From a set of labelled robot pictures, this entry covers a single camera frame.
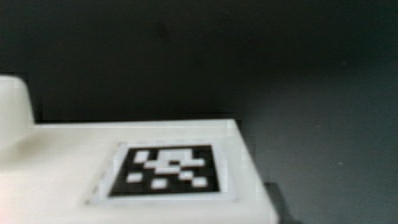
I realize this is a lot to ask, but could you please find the white drawer with knob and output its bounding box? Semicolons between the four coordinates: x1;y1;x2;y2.
0;75;279;224

